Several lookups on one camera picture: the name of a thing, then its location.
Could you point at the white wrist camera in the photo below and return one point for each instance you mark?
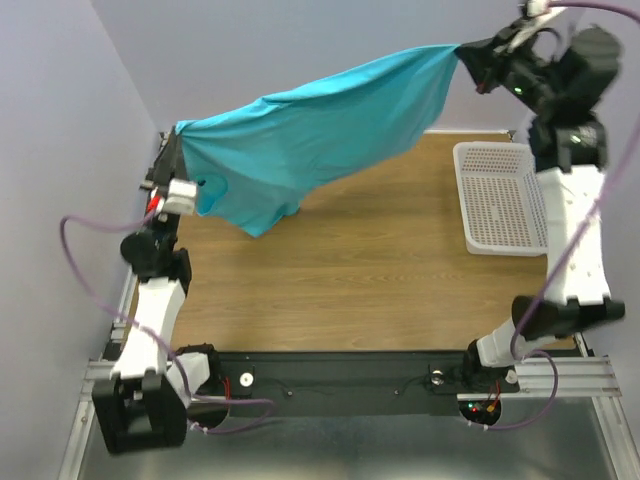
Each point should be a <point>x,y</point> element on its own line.
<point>179,197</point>
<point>536,15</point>

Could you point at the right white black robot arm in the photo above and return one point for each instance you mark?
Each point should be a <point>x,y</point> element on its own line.
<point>570,150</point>

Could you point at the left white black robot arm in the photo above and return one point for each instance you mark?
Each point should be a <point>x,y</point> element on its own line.
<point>143,404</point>

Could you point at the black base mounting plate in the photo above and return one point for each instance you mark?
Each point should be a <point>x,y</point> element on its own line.
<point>334,384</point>

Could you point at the white plastic laundry basket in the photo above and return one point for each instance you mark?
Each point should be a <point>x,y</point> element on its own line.
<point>501,203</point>

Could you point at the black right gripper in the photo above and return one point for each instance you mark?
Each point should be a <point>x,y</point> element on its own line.
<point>486,61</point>

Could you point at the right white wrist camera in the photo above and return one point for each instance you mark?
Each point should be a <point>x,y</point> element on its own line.
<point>536,15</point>

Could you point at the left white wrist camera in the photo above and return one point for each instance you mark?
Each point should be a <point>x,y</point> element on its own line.
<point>179,197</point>

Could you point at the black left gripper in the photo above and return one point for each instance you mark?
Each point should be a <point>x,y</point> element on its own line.
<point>169,158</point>

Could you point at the turquoise t shirt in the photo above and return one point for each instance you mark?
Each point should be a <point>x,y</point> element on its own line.
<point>255,165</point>

